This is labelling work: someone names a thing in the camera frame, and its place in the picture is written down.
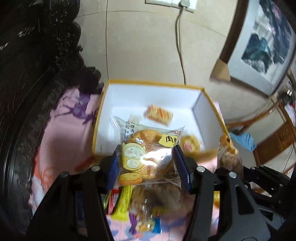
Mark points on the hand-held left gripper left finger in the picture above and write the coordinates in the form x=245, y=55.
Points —
x=114, y=166

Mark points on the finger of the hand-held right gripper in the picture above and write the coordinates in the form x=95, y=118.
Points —
x=266, y=176

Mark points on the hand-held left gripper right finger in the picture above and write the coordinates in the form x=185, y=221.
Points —
x=182, y=169

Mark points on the clear cartoon bread packet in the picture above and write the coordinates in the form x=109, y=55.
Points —
x=148, y=153

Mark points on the clear bag of brown snacks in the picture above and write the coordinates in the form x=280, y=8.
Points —
x=229, y=160

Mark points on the yellow cardboard box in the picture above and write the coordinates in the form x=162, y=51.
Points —
x=143, y=102

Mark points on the person's right hand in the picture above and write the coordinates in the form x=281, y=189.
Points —
x=244, y=141

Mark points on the round yellow pastry packet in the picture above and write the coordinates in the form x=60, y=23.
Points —
x=190, y=143

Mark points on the red snack packet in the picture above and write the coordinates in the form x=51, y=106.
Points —
x=112, y=199

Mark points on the long yellow snack packet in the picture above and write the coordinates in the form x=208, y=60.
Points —
x=123, y=201

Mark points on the brown wooden chair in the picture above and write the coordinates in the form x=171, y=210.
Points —
x=277, y=139

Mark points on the clear packet of brown bread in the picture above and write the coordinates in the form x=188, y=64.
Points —
x=152, y=201

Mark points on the small orange pastry packet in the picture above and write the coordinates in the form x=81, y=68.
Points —
x=158, y=115

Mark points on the pink printed blanket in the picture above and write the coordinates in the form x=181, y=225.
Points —
x=60, y=139

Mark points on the dark carved wooden bed frame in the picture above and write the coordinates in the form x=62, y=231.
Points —
x=23, y=92

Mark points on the framed wall picture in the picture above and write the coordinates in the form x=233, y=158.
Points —
x=261, y=46

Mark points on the white wall socket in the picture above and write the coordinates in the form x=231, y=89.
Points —
x=171, y=3

